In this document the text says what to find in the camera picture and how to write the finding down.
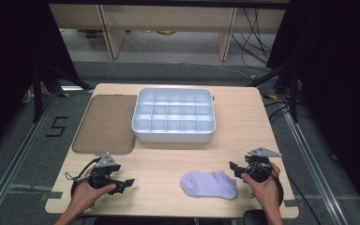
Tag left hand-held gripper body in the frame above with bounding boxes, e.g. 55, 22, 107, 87
88, 152, 122, 190

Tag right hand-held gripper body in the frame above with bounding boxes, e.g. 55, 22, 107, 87
244, 146, 283, 184

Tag purple sock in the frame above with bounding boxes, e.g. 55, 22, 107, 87
180, 170, 239, 201

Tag white divided storage box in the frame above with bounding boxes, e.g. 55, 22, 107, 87
130, 87, 217, 144

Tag person's right hand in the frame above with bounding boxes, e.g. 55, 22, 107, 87
241, 161, 283, 211

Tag person's left hand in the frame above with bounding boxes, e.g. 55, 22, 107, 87
71, 167, 117, 211

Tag black stool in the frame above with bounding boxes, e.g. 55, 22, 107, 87
242, 209, 268, 225

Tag brown translucent lid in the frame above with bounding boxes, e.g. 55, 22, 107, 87
71, 94, 138, 156

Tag black metal stand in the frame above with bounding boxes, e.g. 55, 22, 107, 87
32, 61, 92, 124
247, 60, 300, 124

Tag black curtain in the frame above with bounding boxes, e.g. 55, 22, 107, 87
0, 0, 91, 158
265, 0, 360, 221

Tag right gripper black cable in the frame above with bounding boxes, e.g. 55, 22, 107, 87
270, 170, 286, 208

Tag aluminium floor rail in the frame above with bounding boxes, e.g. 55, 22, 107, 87
281, 112, 349, 225
0, 93, 59, 225

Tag thin black floor cable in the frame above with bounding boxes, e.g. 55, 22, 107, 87
285, 173, 323, 225

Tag black floor cables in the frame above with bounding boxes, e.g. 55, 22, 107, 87
262, 98, 295, 122

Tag bundle of black cables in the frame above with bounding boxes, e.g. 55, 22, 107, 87
230, 7, 277, 69

